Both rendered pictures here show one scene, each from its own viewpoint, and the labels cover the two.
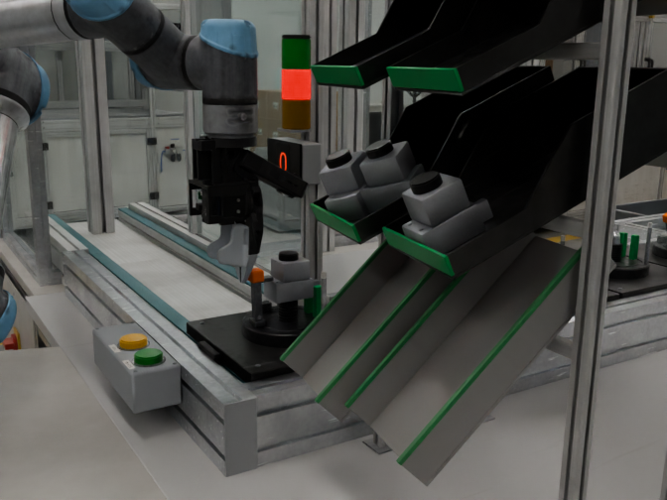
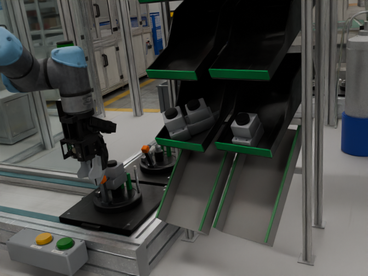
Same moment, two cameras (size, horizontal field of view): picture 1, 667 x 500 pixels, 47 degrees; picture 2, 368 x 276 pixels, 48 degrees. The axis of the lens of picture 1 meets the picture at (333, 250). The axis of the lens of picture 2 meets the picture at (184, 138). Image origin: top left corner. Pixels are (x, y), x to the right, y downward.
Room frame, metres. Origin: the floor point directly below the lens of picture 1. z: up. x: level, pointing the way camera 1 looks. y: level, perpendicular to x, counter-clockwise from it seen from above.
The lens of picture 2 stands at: (0.07, 0.44, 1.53)
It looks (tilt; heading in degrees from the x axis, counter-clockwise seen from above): 20 degrees down; 329
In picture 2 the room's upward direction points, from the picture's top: 6 degrees counter-clockwise
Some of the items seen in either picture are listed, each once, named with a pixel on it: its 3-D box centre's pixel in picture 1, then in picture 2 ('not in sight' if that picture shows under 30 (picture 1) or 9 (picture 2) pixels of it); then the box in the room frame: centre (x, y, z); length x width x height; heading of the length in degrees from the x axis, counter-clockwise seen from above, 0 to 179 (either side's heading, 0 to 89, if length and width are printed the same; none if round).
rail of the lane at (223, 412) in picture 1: (137, 328); (13, 230); (1.26, 0.34, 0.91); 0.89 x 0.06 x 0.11; 32
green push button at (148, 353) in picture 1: (148, 359); (65, 244); (1.00, 0.26, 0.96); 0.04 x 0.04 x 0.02
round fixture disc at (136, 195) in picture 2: (288, 324); (118, 198); (1.10, 0.07, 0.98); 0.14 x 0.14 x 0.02
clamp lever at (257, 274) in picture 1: (261, 293); (105, 187); (1.08, 0.11, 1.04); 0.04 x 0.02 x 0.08; 122
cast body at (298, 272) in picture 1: (294, 274); (115, 171); (1.11, 0.06, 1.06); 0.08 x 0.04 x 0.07; 122
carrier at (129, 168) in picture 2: not in sight; (159, 154); (1.24, -0.15, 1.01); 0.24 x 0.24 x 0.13; 32
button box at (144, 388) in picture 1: (134, 363); (46, 249); (1.06, 0.30, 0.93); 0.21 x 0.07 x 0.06; 32
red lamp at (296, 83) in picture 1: (296, 84); not in sight; (1.33, 0.07, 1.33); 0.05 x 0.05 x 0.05
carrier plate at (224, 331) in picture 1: (288, 336); (119, 204); (1.10, 0.07, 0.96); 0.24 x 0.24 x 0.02; 32
